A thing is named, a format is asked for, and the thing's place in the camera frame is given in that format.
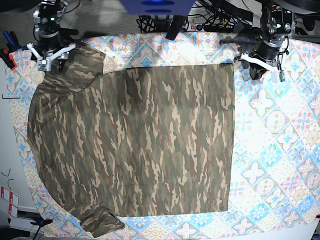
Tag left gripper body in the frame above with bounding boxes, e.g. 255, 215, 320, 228
253, 37, 284, 65

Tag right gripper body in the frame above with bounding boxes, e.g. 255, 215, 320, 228
37, 31, 62, 53

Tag camouflage T-shirt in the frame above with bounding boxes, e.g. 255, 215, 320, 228
27, 44, 235, 237

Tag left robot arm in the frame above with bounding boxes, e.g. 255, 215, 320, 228
248, 0, 320, 81

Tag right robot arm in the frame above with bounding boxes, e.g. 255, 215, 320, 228
31, 0, 68, 72

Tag black allen key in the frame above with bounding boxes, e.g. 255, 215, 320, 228
1, 94, 21, 100

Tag patterned tile tablecloth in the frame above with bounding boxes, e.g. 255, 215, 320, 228
0, 32, 320, 240

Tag red white label tag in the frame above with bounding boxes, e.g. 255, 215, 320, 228
0, 186, 19, 218

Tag black orange clamp bottom left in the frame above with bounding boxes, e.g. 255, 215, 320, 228
30, 217, 53, 240

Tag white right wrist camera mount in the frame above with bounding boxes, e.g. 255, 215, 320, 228
26, 43, 76, 72

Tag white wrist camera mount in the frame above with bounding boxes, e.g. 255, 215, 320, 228
234, 53, 285, 83
26, 43, 76, 72

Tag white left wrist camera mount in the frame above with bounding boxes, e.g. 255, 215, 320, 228
234, 53, 285, 83

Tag blue handled clamp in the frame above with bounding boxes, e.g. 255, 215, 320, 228
3, 31, 23, 51

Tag power strip with red switch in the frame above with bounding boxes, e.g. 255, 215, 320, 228
182, 22, 233, 33

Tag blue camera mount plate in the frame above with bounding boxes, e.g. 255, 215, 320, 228
120, 0, 196, 16

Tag black post under mount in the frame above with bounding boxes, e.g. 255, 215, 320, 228
165, 15, 186, 41

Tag tangled black cables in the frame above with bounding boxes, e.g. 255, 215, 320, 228
136, 15, 157, 34

